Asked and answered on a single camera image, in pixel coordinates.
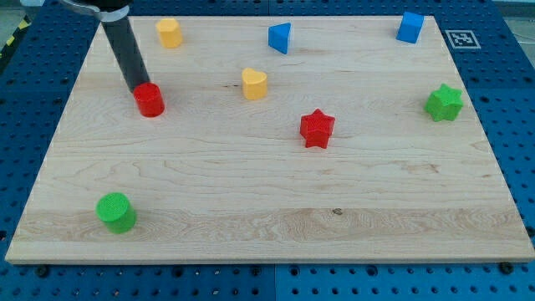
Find red cylinder block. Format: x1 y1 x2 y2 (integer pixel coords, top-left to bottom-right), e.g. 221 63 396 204
133 82 165 117

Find silver robot arm clamp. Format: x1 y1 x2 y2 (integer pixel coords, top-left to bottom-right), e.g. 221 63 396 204
59 0 131 23

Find red star block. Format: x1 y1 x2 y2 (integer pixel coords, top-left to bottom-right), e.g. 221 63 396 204
299 109 335 149

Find green star block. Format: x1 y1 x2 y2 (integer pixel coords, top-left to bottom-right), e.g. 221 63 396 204
424 84 464 122

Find wooden board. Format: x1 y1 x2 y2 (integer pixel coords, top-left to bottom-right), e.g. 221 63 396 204
6 16 534 265

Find yellow heart block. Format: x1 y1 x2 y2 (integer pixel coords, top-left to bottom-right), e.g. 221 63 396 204
242 68 268 100

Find blue triangle block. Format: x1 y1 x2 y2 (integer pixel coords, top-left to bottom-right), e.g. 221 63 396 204
267 23 291 54

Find yellow hexagon block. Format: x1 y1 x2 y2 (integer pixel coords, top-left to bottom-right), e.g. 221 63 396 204
155 18 183 48

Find green cylinder block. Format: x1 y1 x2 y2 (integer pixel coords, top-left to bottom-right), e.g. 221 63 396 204
95 192 137 234

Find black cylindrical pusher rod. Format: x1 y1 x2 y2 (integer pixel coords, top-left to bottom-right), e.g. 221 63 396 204
102 17 150 93

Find blue cube block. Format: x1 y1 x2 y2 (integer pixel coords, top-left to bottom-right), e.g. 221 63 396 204
395 12 425 43

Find white fiducial marker tag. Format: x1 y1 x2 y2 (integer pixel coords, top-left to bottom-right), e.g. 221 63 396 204
446 29 481 49

